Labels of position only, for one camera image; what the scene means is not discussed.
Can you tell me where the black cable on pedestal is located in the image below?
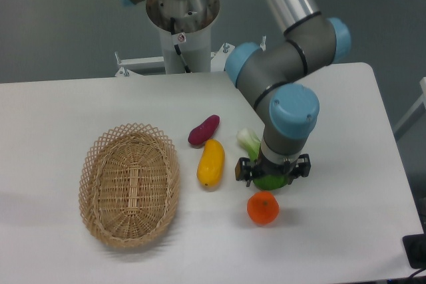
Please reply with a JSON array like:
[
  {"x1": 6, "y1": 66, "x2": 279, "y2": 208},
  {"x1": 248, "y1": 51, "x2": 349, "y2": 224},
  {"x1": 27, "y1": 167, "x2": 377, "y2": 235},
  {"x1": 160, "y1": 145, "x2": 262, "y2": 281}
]
[{"x1": 170, "y1": 17, "x2": 192, "y2": 74}]

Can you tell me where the black device at table edge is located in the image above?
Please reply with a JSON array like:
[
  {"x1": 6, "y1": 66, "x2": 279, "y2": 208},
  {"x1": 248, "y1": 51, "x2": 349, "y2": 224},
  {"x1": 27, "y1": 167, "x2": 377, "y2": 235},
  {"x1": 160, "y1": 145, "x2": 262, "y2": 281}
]
[{"x1": 402, "y1": 233, "x2": 425, "y2": 269}]

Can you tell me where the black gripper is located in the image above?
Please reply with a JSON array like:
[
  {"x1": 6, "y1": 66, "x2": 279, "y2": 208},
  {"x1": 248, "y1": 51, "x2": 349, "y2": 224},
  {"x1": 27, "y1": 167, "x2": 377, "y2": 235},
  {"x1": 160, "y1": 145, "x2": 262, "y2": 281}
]
[{"x1": 235, "y1": 154, "x2": 312, "y2": 187}]

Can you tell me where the white frame at right edge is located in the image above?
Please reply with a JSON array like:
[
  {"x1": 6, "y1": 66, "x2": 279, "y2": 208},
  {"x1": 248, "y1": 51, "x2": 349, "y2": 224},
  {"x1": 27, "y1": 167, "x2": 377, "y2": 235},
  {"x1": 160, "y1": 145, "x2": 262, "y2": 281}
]
[{"x1": 393, "y1": 77, "x2": 425, "y2": 141}]

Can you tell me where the orange fruit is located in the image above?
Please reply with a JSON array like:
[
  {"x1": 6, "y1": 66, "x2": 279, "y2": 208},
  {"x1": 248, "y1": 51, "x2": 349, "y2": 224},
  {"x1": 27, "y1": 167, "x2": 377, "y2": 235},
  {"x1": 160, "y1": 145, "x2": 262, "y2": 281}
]
[{"x1": 246, "y1": 191, "x2": 280, "y2": 225}]

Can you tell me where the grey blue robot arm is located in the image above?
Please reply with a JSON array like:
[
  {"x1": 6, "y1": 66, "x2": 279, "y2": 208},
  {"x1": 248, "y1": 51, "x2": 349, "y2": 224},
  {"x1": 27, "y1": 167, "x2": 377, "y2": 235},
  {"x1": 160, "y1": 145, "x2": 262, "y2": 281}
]
[{"x1": 121, "y1": 0, "x2": 351, "y2": 183}]

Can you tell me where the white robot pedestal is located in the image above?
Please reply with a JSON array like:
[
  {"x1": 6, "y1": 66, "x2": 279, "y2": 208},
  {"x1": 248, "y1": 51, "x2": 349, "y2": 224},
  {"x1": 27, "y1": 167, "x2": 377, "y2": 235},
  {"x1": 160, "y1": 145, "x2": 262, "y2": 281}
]
[{"x1": 115, "y1": 0, "x2": 235, "y2": 76}]

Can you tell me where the woven wicker basket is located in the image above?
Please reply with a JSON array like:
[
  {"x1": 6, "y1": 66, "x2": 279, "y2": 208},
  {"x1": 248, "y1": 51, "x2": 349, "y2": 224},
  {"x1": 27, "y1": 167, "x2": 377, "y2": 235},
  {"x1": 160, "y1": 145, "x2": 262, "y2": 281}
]
[{"x1": 79, "y1": 123, "x2": 180, "y2": 249}]

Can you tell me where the yellow mango toy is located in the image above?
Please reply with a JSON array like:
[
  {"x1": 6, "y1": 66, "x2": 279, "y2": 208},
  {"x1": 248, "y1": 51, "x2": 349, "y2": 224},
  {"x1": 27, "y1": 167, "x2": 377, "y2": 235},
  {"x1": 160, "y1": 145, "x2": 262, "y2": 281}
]
[{"x1": 196, "y1": 139, "x2": 225, "y2": 188}]

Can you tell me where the purple sweet potato toy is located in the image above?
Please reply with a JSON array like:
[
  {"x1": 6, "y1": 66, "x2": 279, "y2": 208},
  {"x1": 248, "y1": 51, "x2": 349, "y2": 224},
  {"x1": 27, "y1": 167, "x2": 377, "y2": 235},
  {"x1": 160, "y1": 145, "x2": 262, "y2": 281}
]
[{"x1": 188, "y1": 114, "x2": 220, "y2": 146}]

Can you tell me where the green leafy vegetable toy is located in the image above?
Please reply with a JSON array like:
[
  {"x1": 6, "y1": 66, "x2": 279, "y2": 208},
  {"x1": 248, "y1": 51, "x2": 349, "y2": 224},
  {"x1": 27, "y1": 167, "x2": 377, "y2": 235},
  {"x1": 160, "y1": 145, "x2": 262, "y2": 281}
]
[{"x1": 236, "y1": 128, "x2": 288, "y2": 191}]

